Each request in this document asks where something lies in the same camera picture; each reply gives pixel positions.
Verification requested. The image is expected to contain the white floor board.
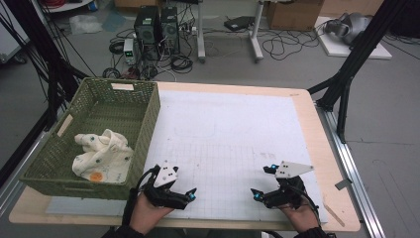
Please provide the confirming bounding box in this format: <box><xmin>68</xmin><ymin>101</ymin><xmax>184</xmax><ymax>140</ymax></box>
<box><xmin>314</xmin><ymin>16</ymin><xmax>393</xmax><ymax>60</ymax></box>

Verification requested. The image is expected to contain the large black cable coil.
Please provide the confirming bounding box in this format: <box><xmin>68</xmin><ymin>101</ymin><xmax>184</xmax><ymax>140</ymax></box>
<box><xmin>170</xmin><ymin>54</ymin><xmax>194</xmax><ymax>74</ymax></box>

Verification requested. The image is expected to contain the grey rounded device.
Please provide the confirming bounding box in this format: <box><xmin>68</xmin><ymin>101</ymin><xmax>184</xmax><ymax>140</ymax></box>
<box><xmin>323</xmin><ymin>12</ymin><xmax>373</xmax><ymax>46</ymax></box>

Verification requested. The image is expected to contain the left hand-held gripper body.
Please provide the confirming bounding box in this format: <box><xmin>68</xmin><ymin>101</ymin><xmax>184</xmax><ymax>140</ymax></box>
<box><xmin>142</xmin><ymin>161</ymin><xmax>190</xmax><ymax>210</ymax></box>

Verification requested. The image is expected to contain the brown cardboard box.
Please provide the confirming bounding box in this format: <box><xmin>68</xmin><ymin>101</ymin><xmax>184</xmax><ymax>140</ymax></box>
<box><xmin>266</xmin><ymin>0</ymin><xmax>325</xmax><ymax>32</ymax></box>

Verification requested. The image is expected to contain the grey tape piece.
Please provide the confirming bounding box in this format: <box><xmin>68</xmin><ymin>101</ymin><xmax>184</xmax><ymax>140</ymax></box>
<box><xmin>334</xmin><ymin>178</ymin><xmax>354</xmax><ymax>191</ymax></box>

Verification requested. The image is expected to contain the hand-held gripper cable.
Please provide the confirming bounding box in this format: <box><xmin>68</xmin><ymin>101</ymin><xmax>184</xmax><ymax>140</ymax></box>
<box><xmin>122</xmin><ymin>164</ymin><xmax>161</xmax><ymax>227</ymax></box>
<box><xmin>295</xmin><ymin>184</ymin><xmax>322</xmax><ymax>226</ymax></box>

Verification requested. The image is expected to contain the teal floor sheet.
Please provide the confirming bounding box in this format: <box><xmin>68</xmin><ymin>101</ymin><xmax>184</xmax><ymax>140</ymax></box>
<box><xmin>101</xmin><ymin>9</ymin><xmax>128</xmax><ymax>33</ymax></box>

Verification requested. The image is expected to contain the green woven basket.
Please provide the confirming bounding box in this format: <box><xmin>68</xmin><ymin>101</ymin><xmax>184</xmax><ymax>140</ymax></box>
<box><xmin>19</xmin><ymin>77</ymin><xmax>161</xmax><ymax>201</ymax></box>

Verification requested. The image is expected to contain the white power strip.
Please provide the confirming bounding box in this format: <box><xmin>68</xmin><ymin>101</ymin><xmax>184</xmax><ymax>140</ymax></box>
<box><xmin>179</xmin><ymin>25</ymin><xmax>198</xmax><ymax>38</ymax></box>

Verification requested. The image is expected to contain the thin wooden strip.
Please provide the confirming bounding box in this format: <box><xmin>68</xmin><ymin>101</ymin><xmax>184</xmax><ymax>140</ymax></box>
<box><xmin>322</xmin><ymin>201</ymin><xmax>347</xmax><ymax>228</ymax></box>

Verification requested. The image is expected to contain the left hand-held gripper cable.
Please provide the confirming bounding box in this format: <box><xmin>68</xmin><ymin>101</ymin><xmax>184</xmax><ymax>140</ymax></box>
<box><xmin>122</xmin><ymin>164</ymin><xmax>161</xmax><ymax>227</ymax></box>

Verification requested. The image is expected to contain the small black cable coil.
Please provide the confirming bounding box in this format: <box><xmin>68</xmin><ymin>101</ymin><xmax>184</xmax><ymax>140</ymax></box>
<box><xmin>102</xmin><ymin>66</ymin><xmax>122</xmax><ymax>79</ymax></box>

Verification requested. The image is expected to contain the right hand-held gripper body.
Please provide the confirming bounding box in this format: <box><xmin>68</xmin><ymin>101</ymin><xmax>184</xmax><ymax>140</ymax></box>
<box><xmin>263</xmin><ymin>161</ymin><xmax>315</xmax><ymax>210</ymax></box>

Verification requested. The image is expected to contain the right hand-held gripper cable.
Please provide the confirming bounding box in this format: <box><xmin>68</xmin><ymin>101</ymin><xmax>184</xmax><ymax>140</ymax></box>
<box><xmin>295</xmin><ymin>184</ymin><xmax>322</xmax><ymax>226</ymax></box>

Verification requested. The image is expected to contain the black metal stand with cables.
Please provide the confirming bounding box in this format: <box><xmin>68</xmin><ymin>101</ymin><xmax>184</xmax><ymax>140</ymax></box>
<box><xmin>0</xmin><ymin>0</ymin><xmax>91</xmax><ymax>186</ymax></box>

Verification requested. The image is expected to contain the white desk leg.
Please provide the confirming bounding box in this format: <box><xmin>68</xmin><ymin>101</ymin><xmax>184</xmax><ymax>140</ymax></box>
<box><xmin>249</xmin><ymin>0</ymin><xmax>265</xmax><ymax>63</ymax></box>
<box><xmin>196</xmin><ymin>0</ymin><xmax>207</xmax><ymax>63</ymax></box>

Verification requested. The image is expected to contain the loose black floor cable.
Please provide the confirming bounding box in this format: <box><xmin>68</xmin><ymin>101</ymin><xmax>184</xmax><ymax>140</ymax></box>
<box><xmin>261</xmin><ymin>28</ymin><xmax>321</xmax><ymax>61</ymax></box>

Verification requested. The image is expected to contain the cream printed cloth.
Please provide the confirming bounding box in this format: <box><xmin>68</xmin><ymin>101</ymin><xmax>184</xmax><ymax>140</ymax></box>
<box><xmin>71</xmin><ymin>128</ymin><xmax>135</xmax><ymax>184</ymax></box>

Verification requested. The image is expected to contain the person's left hand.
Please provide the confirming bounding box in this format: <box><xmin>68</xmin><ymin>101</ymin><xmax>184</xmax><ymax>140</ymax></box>
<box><xmin>129</xmin><ymin>192</ymin><xmax>173</xmax><ymax>236</ymax></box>

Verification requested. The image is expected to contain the person's right hand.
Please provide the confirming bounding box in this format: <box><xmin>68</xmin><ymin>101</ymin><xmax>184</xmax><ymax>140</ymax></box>
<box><xmin>280</xmin><ymin>200</ymin><xmax>320</xmax><ymax>234</ymax></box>

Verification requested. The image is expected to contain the grey bench power supply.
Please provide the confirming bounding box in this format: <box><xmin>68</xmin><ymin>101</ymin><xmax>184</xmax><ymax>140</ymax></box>
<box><xmin>123</xmin><ymin>38</ymin><xmax>137</xmax><ymax>65</ymax></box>

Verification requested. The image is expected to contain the white grid mat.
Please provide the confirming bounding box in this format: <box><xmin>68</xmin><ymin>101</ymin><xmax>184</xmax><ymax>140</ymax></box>
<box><xmin>46</xmin><ymin>89</ymin><xmax>330</xmax><ymax>224</ymax></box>

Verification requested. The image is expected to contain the narrow black computer tower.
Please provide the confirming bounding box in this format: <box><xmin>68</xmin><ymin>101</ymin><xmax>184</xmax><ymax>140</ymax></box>
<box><xmin>159</xmin><ymin>6</ymin><xmax>181</xmax><ymax>56</ymax></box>

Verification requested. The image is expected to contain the black flat box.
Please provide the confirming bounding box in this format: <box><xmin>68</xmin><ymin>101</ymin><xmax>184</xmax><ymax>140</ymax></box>
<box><xmin>223</xmin><ymin>15</ymin><xmax>256</xmax><ymax>33</ymax></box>

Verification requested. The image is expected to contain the wide black computer tower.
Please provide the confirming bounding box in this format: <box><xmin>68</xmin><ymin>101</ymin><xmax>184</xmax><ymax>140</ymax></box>
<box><xmin>133</xmin><ymin>5</ymin><xmax>162</xmax><ymax>61</ymax></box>

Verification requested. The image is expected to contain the clear plastic bag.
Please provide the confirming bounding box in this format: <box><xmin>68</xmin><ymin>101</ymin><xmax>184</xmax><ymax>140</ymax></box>
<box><xmin>68</xmin><ymin>13</ymin><xmax>104</xmax><ymax>36</ymax></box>

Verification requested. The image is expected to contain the aluminium rail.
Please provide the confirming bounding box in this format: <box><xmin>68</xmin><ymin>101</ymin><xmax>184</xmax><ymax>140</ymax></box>
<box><xmin>316</xmin><ymin>104</ymin><xmax>386</xmax><ymax>238</ymax></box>
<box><xmin>0</xmin><ymin>130</ymin><xmax>48</xmax><ymax>217</ymax></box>

